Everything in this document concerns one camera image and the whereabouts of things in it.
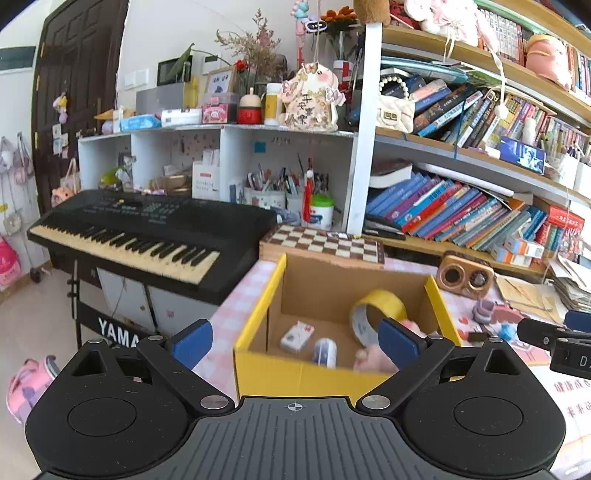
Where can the dark wooden door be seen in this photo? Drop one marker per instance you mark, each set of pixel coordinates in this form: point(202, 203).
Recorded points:
point(78, 92)

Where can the pink hanging bag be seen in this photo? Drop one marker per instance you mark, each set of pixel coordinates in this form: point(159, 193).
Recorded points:
point(8, 263)

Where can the brown retro radio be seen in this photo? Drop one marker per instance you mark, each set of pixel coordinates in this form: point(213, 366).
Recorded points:
point(464, 274)

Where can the white cubby shelf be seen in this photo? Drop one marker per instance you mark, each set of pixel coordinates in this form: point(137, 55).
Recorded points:
point(175, 152)

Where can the pink plush toy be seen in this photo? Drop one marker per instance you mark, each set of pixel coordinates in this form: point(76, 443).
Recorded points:
point(369, 360)

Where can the white tube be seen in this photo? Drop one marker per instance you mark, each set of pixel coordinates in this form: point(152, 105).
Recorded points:
point(325, 353)

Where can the black keyboard stand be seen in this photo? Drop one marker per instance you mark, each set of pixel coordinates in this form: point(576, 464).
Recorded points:
point(78, 295)

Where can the row of dark books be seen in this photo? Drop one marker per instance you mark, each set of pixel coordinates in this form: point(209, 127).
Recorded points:
point(480, 110)

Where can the pink purple backpack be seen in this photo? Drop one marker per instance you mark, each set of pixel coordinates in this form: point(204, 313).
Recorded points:
point(30, 387)

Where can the white quilted purse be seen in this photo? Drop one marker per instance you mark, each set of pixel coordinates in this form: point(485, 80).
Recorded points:
point(395, 113)

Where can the small blue toy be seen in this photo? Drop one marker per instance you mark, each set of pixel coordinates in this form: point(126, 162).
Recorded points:
point(508, 332)

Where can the blue tissue pack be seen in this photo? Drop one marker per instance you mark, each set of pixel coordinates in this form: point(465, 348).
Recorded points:
point(138, 123)

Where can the white green jar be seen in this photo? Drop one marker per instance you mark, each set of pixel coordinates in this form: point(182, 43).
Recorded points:
point(322, 212)

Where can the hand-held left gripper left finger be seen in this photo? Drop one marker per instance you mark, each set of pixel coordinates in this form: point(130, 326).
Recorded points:
point(194, 341)

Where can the red tassel ornament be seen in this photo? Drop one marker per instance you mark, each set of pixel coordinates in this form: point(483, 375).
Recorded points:
point(308, 194)

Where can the pink plush pig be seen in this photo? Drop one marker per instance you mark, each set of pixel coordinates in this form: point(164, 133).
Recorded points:
point(549, 62)

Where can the white cylindrical bottle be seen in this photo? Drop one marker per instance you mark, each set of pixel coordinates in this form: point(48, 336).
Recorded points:
point(273, 104)

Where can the brown paper envelopes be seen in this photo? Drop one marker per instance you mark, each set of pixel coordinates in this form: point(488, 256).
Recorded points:
point(526, 293)

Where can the white flat box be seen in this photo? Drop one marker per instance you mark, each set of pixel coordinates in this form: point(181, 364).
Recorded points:
point(181, 117)

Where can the yellow tape roll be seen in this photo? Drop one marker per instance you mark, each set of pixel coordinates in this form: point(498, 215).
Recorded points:
point(385, 302)

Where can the photo frame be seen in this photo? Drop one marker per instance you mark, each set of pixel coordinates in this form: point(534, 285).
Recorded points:
point(220, 85)

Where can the cat-shaped hanging sign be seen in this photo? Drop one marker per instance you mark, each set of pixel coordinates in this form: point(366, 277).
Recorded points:
point(311, 99)

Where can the thick red book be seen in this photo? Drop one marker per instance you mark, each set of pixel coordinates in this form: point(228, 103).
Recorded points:
point(565, 218)

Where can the black electronic keyboard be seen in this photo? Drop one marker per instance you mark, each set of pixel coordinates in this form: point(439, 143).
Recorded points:
point(161, 221)

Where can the pink gift box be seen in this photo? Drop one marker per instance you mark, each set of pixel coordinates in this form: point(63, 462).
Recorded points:
point(214, 113)

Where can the small white carton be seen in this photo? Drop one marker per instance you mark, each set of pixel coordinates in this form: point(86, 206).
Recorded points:
point(297, 337)

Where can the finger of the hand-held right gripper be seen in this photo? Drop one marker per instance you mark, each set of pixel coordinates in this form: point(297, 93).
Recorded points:
point(579, 321)
point(540, 334)

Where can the stack of notebooks and papers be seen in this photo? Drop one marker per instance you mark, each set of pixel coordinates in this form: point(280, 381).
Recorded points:
point(572, 281)

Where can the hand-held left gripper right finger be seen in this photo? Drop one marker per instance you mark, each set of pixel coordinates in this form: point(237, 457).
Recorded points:
point(396, 342)

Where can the white pen cup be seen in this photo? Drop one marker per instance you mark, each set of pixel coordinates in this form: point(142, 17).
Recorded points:
point(265, 198)

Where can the orange white carton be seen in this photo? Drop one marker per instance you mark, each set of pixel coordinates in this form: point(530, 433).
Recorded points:
point(510, 257)
point(526, 247)

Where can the white thick book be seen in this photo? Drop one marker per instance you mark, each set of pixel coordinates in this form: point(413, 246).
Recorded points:
point(390, 174)

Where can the row of colourful books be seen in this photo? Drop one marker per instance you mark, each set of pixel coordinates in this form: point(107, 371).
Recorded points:
point(443, 207)

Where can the wooden chessboard box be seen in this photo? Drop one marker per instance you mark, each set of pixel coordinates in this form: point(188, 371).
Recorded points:
point(323, 242)

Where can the dried flower bouquet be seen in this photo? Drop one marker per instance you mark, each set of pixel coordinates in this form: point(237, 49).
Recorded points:
point(256, 46)

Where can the wooden bookshelf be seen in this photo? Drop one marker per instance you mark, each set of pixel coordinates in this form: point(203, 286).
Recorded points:
point(362, 138)

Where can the grey storage box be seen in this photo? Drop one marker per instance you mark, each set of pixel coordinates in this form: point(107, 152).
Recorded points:
point(159, 99)

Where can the yellow cardboard box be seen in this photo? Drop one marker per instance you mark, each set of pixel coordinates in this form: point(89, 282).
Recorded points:
point(258, 332)

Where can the white flat board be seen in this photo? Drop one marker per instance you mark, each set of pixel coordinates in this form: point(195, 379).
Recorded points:
point(461, 177)

